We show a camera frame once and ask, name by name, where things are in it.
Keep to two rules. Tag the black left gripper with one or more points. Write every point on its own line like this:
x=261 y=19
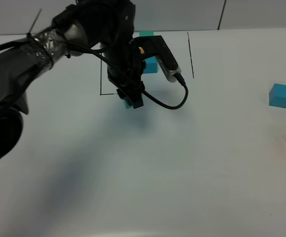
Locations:
x=124 y=70

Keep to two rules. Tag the template blue cube block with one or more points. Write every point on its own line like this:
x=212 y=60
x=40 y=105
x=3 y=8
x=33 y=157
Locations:
x=151 y=66

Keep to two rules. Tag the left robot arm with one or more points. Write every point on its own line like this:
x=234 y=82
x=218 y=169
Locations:
x=100 y=27

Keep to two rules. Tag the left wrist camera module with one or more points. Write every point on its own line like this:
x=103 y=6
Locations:
x=155 y=46

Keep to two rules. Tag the template green cube block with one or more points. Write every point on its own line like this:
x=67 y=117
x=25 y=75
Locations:
x=146 y=34

